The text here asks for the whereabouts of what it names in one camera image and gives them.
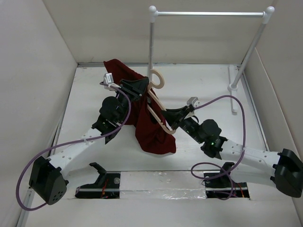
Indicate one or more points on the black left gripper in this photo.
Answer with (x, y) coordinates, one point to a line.
(135, 89)

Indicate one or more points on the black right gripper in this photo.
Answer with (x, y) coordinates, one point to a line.
(174, 115)

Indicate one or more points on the dark red t shirt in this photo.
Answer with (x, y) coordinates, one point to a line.
(149, 134)

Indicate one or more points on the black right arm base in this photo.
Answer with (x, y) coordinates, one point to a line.
(220, 188)

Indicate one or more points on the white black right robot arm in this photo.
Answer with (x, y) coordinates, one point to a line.
(282, 170)

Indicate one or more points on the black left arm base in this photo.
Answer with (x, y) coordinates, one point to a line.
(106, 186)

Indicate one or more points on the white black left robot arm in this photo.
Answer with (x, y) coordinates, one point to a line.
(48, 175)

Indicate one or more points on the white metal clothes rack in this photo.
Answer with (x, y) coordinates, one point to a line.
(233, 76)

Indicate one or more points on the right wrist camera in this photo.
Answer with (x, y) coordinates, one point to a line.
(192, 103)

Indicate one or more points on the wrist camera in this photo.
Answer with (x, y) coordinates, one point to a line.
(108, 79)
(192, 103)

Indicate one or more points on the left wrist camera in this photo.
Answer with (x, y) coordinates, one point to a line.
(108, 79)

